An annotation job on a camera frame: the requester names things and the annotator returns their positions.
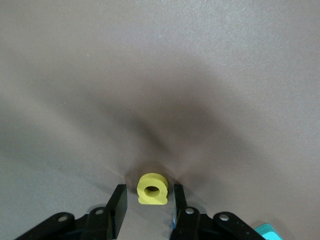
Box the yellow foam letter d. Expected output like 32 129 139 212
136 172 170 207

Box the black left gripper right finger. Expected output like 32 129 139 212
169 183 267 240

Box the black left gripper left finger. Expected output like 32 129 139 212
14 183 129 240

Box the teal foam letter a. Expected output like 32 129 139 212
253 222 283 240

